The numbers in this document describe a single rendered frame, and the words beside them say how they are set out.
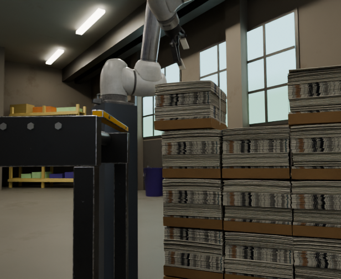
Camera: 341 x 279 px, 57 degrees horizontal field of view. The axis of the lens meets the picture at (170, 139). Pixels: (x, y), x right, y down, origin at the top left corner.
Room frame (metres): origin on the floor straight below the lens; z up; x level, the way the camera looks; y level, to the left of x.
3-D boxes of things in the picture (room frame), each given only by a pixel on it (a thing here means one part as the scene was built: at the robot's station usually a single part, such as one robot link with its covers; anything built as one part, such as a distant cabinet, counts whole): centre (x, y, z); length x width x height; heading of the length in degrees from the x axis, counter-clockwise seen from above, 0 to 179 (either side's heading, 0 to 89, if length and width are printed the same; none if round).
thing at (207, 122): (1.56, -0.08, 0.86); 0.29 x 0.16 x 0.04; 69
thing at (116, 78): (1.82, 0.32, 1.17); 0.18 x 0.16 x 0.22; 115
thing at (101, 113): (1.01, 0.18, 0.81); 0.43 x 0.03 x 0.02; 179
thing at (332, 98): (1.46, -0.71, 0.95); 0.38 x 0.29 x 0.23; 158
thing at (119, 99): (1.81, 0.34, 1.03); 0.22 x 0.18 x 0.06; 125
